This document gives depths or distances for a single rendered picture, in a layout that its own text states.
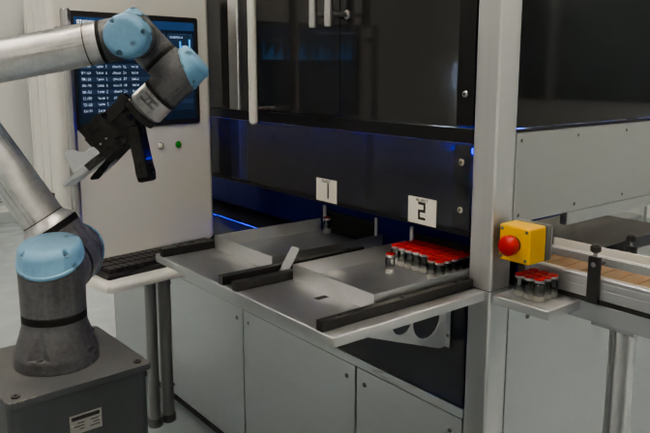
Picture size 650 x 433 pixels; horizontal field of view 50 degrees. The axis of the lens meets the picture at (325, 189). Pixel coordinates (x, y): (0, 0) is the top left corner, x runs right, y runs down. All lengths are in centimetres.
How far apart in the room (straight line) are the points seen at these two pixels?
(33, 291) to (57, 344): 11
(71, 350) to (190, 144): 95
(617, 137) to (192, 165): 119
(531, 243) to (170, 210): 114
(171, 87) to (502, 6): 65
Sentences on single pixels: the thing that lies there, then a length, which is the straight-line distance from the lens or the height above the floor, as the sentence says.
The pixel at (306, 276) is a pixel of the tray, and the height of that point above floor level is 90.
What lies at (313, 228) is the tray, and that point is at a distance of 196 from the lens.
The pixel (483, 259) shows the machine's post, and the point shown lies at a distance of 146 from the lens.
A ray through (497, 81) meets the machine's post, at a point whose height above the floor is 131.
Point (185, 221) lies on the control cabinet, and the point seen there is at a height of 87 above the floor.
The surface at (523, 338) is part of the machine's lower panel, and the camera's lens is 161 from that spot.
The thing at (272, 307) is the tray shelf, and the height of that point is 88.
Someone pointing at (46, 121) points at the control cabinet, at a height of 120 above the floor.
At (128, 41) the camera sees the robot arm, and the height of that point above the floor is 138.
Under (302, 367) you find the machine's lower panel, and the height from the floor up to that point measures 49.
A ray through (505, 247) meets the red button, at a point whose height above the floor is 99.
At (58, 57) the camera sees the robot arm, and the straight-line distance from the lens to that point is 129.
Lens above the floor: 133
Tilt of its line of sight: 10 degrees down
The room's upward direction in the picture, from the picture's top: straight up
